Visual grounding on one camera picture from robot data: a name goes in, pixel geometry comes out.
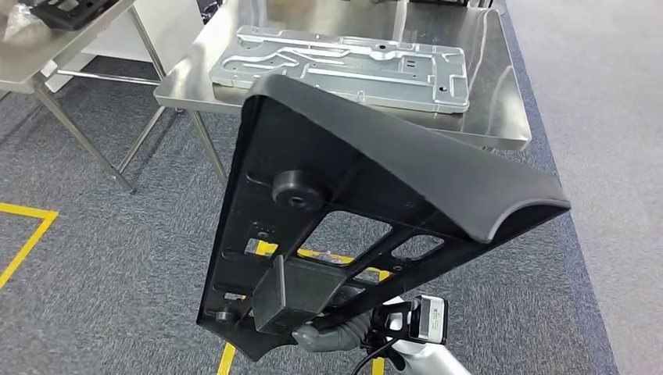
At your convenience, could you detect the white cabinet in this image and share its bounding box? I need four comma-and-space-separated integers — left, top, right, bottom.
44, 0, 206, 95

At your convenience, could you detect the stainless steel workbench table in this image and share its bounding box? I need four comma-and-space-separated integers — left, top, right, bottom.
153, 0, 533, 195

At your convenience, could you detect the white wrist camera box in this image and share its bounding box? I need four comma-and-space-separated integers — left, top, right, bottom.
409, 295, 449, 346

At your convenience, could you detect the black cable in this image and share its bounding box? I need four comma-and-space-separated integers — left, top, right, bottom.
351, 338, 400, 375

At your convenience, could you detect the clear plastic wrap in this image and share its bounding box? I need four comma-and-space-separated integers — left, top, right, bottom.
0, 2, 40, 50

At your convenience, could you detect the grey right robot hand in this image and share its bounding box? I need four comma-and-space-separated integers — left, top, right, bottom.
291, 309, 375, 354

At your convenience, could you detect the grey aluminium fixture plate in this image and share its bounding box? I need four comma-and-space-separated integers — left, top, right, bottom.
208, 24, 471, 115

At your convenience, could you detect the black stool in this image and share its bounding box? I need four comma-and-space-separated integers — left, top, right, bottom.
195, 0, 224, 25

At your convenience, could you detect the black plastic plate bracket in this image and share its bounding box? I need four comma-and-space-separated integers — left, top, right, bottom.
30, 0, 121, 32
196, 73, 572, 363

